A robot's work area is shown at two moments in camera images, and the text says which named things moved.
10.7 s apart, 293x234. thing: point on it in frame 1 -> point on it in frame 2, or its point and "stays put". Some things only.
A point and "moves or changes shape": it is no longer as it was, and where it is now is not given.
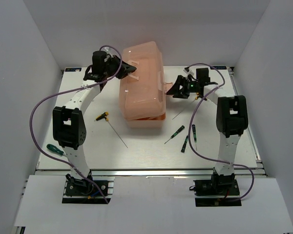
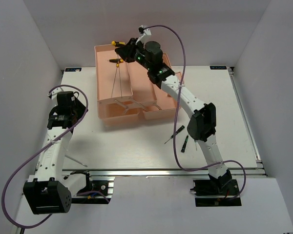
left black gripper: x=126 y=69 -> x=80 y=107
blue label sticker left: x=73 y=69 stays put
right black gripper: x=175 y=90 -> x=126 y=51
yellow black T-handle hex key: x=104 y=116 moves or changes shape
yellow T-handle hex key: x=196 y=98 -> x=116 y=43
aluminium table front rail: x=172 y=173 stays put
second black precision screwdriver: x=183 y=148 stays put
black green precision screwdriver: x=178 y=131 stays put
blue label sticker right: x=219 y=68 stays put
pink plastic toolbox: x=142 y=93 moves or changes shape
